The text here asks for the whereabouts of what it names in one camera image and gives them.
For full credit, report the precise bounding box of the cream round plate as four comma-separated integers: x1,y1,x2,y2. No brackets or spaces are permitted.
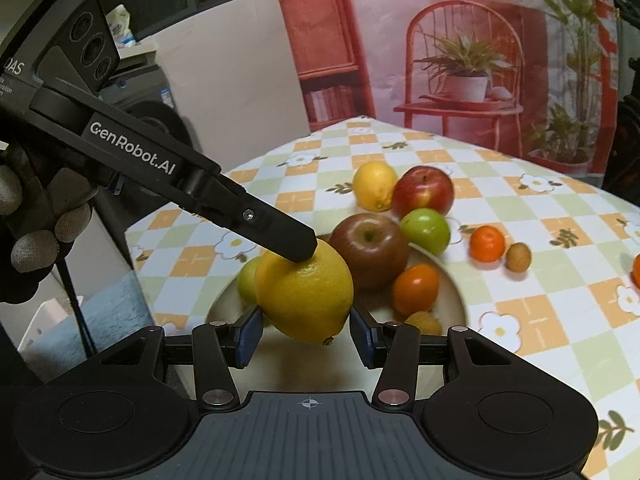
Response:
205,237,468,343

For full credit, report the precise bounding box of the printed backdrop cloth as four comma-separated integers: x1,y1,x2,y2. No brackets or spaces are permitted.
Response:
270,0,621,191

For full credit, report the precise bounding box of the dark red speckled apple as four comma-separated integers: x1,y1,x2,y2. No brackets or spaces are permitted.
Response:
327,212,411,292

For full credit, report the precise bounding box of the white box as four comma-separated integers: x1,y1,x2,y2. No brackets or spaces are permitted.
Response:
17,300,71,353

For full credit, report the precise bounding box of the brown longan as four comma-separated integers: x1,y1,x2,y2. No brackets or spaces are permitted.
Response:
505,241,532,273
404,310,443,336

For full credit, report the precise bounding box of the white printed packet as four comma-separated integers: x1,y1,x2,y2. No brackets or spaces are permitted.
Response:
106,5,136,50

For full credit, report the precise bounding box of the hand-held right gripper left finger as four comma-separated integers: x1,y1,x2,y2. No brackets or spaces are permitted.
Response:
95,306,264,407

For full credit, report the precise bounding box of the yellow lemon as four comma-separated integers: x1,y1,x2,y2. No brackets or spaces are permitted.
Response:
352,161,399,212
254,239,355,346

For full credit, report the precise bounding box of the bright red apple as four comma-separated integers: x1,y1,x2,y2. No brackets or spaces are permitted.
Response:
391,166,455,221

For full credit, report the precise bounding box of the checked floral tablecloth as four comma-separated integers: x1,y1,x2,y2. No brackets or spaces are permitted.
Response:
125,115,640,480

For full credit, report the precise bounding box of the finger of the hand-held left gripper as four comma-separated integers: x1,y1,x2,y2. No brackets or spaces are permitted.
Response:
177,170,320,264

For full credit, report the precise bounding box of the green apple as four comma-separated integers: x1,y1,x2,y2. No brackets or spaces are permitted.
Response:
236,256,266,306
400,208,451,255

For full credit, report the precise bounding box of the white board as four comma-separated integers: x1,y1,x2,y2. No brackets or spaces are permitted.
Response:
120,0,311,166

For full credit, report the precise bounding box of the person's left hand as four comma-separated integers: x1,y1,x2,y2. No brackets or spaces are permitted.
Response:
0,142,96,306

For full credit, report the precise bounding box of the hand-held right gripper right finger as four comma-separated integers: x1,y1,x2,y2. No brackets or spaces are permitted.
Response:
350,306,518,407

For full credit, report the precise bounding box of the light blue rug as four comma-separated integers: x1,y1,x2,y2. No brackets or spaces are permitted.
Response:
17,272,156,361

